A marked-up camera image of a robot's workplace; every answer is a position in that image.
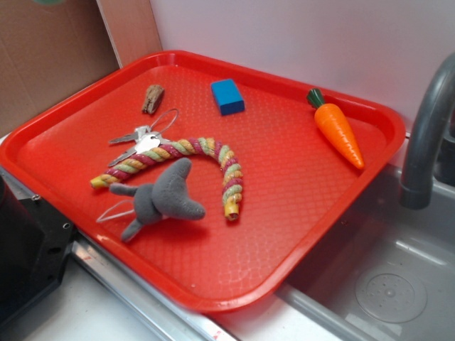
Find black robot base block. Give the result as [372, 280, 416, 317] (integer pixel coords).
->
[1, 179, 75, 327]

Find red plastic tray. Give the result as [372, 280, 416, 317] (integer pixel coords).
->
[1, 51, 405, 313]

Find grey plush elephant toy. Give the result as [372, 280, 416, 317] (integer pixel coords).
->
[109, 158, 205, 242]

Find orange toy carrot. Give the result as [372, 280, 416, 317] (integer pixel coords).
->
[306, 88, 365, 170]

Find grey toy faucet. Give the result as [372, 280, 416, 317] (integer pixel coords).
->
[400, 54, 454, 210]

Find green rubber ball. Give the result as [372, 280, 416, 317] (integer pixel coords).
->
[33, 0, 65, 6]

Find blue wooden block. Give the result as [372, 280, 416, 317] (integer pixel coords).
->
[210, 79, 245, 116]

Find brown wood piece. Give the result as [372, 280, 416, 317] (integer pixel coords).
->
[142, 85, 165, 114]

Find grey plastic sink basin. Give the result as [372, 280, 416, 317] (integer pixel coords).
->
[277, 166, 454, 340]

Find brown cardboard panel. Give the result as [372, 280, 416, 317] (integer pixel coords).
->
[1, 1, 119, 136]

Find silver keys on ring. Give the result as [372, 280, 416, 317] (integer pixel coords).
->
[108, 109, 180, 167]

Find multicoloured twisted rope toy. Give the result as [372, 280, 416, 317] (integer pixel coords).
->
[90, 137, 243, 221]

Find white loop string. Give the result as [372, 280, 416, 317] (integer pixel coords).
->
[95, 199, 136, 224]

